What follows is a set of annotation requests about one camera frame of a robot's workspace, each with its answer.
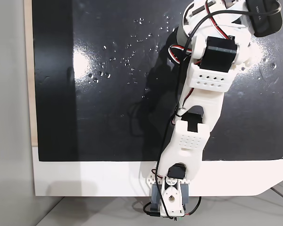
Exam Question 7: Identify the black oval camera box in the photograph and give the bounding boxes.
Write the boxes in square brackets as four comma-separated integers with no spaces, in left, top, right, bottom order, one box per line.
[246,0,283,38]

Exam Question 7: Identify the red white black servo wire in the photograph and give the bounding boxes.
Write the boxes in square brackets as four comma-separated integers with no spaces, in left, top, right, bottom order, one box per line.
[168,14,234,127]

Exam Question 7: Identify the steel mug pale green outside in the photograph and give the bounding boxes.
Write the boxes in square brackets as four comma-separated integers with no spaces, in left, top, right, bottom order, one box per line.
[176,25,193,47]

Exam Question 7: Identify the black glossy mat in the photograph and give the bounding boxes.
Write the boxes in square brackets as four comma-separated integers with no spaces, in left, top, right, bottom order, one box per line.
[32,0,283,162]

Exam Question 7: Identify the blue-grey table clamp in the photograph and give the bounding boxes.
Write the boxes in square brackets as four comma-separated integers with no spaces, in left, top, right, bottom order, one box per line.
[180,183,191,205]
[150,183,163,211]

